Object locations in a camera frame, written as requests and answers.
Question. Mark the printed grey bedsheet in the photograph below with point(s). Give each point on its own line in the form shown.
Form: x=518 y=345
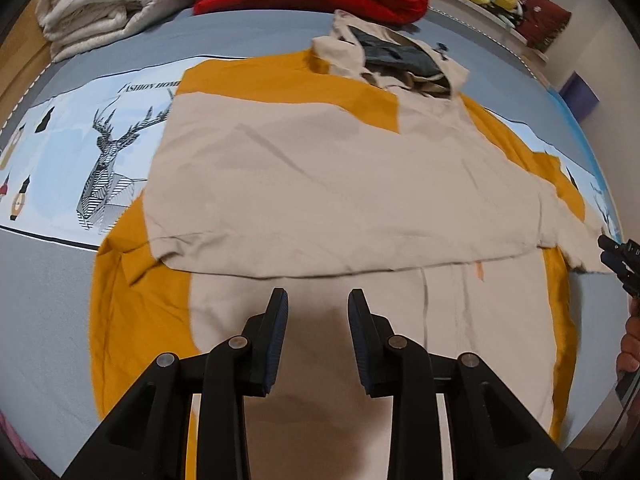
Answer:
x=50 y=285

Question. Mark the beige and yellow jacket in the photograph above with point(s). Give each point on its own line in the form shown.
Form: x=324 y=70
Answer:
x=325 y=185

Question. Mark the purple box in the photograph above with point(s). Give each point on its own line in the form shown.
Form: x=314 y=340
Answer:
x=577 y=95

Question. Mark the dark red cushion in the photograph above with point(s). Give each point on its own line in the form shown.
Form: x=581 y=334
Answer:
x=542 y=22

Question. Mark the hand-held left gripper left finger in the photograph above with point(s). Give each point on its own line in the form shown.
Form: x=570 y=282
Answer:
x=278 y=330

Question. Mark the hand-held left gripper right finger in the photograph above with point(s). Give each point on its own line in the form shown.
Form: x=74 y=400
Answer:
x=358 y=330

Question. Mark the folded white blanket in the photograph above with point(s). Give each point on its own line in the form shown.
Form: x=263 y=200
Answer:
x=100 y=5

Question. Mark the pink cloth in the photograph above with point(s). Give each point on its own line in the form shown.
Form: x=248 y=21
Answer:
x=15 y=435

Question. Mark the person's right hand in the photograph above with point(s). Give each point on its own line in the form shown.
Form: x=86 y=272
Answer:
x=630 y=345

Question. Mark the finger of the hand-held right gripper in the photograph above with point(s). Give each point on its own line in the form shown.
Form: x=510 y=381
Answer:
x=609 y=243
x=612 y=262

